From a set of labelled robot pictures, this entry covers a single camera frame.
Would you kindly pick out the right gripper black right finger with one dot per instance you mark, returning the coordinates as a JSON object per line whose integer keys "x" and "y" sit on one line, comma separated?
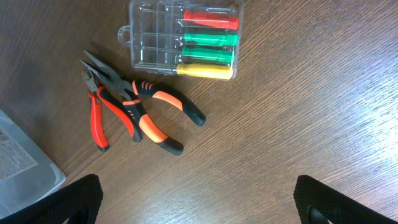
{"x": 319, "y": 203}

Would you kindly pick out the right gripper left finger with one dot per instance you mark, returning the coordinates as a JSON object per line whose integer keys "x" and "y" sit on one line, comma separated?
{"x": 78, "y": 202}

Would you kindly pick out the small red handled cutters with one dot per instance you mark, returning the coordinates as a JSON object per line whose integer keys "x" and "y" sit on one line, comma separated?
{"x": 99, "y": 95}

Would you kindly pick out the clear screwdriver set case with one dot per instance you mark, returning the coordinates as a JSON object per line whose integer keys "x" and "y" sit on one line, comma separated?
{"x": 188, "y": 38}

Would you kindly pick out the clear plastic container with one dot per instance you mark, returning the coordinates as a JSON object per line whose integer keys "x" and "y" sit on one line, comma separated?
{"x": 27, "y": 173}

